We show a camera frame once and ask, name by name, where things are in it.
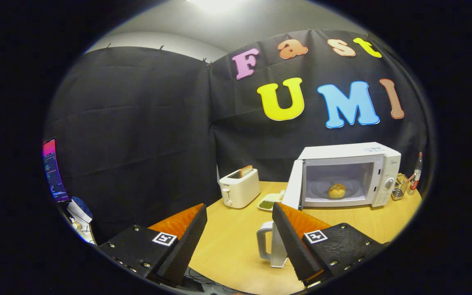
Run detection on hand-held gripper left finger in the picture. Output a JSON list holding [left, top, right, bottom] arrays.
[[99, 204, 208, 287]]

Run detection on clear plastic water bottle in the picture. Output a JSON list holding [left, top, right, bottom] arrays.
[[409, 152, 423, 195]]

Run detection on cream toaster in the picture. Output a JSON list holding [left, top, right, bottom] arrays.
[[219, 168, 261, 209]]

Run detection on ceiling light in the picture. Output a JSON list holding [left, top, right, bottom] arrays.
[[187, 0, 253, 15]]

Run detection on white and blue device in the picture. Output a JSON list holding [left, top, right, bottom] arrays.
[[67, 197, 97, 245]]

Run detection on golden bread bun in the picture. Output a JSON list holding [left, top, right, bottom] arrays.
[[328, 184, 347, 200]]

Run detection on white microwave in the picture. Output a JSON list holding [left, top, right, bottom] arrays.
[[256, 142, 402, 269]]

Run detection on divided dish of beans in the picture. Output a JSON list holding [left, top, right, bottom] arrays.
[[257, 193, 286, 212]]

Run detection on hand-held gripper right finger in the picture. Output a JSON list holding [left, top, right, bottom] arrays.
[[272, 202, 386, 286]]

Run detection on computer monitor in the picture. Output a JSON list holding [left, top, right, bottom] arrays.
[[42, 138, 70, 203]]

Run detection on metal wire basket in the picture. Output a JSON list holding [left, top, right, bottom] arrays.
[[392, 173, 409, 201]]

